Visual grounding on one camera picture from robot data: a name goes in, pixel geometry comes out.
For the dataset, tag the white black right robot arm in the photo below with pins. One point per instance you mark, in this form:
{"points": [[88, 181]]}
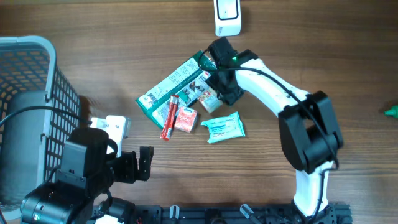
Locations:
{"points": [[309, 132]]}

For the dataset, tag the grey plastic mesh basket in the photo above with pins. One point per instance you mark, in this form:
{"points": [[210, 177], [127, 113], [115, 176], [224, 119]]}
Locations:
{"points": [[32, 141]]}

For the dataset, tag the orange Kleenex tissue pack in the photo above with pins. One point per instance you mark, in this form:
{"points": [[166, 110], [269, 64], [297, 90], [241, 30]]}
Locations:
{"points": [[186, 119]]}

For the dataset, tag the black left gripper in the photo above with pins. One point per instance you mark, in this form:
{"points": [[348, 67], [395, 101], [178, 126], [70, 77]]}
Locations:
{"points": [[130, 172]]}

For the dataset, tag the yellow bottle green cap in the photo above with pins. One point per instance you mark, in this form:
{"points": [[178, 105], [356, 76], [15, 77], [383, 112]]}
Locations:
{"points": [[392, 112]]}

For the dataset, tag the red stick sachet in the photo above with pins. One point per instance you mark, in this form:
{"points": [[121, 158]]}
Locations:
{"points": [[169, 122]]}

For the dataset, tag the green 3M glove package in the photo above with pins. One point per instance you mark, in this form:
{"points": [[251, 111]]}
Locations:
{"points": [[188, 81]]}

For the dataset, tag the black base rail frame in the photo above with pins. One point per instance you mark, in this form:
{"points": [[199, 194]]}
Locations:
{"points": [[278, 213]]}

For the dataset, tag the teal wet wipes pack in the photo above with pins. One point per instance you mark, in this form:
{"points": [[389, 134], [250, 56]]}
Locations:
{"points": [[224, 128]]}

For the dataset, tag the white barcode scanner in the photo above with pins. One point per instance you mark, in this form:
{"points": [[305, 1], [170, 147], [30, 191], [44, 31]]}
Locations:
{"points": [[228, 20]]}

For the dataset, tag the white jar green lid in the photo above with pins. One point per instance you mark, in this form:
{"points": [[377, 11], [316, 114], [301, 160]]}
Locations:
{"points": [[209, 100]]}

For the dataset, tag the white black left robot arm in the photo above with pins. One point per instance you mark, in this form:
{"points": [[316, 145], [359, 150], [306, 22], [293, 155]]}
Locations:
{"points": [[77, 190]]}

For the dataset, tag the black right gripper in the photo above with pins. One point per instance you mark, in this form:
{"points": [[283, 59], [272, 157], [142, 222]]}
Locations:
{"points": [[229, 96]]}

